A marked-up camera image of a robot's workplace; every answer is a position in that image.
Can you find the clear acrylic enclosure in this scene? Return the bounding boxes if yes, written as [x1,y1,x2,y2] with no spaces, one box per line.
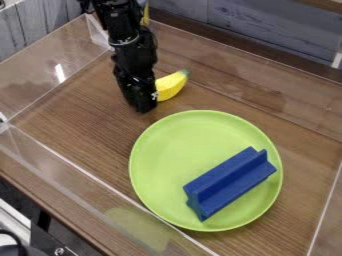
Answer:
[0,15,342,256]

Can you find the yellow labelled tin can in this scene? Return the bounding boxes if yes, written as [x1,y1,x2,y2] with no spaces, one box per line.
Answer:
[142,0,150,26]

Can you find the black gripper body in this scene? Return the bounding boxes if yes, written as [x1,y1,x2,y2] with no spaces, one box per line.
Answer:
[109,36,158,85]

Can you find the yellow toy banana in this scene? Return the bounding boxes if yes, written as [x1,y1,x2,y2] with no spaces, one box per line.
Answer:
[157,69,190,102]

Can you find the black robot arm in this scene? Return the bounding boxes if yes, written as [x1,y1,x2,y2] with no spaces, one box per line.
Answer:
[78,0,158,113]

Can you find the green round plate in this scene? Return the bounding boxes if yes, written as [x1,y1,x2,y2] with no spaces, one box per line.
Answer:
[130,110,284,232]

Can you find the black cable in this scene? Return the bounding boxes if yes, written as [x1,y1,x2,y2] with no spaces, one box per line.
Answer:
[0,228,31,251]

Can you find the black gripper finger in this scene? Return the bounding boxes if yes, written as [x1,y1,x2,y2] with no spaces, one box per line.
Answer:
[114,69,138,106]
[134,83,158,113]

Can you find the blue plastic block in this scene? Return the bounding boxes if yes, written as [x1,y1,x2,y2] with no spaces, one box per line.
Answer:
[183,147,277,221]

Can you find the black device with knob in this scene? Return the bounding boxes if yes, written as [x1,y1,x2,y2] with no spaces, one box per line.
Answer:
[0,229,103,256]

